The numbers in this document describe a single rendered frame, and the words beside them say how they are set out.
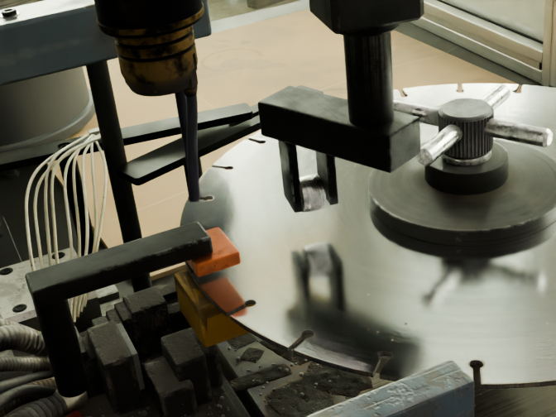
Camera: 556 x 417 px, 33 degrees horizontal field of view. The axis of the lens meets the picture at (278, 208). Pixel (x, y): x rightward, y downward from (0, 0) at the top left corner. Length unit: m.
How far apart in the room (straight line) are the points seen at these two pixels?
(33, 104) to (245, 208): 0.62
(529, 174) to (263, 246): 0.16
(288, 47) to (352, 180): 0.83
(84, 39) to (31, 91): 0.50
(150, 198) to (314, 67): 0.39
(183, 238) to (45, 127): 0.70
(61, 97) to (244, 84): 0.25
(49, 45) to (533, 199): 0.32
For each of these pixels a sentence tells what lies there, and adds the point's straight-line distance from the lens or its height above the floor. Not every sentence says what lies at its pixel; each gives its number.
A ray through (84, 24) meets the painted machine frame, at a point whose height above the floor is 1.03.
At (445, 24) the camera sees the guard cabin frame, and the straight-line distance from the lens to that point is 1.37.
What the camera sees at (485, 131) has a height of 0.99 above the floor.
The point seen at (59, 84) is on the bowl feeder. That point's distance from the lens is 1.15.
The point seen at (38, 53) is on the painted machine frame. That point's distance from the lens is 0.63.
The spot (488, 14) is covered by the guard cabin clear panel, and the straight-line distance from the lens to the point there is 1.31.
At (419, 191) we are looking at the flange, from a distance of 0.52.
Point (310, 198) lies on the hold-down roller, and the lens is 0.49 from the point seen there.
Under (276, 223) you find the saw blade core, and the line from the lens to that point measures 0.52.
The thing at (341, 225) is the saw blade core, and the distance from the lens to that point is 0.52.
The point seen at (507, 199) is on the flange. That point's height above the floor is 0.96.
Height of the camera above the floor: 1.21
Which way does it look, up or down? 29 degrees down
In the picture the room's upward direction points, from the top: 7 degrees counter-clockwise
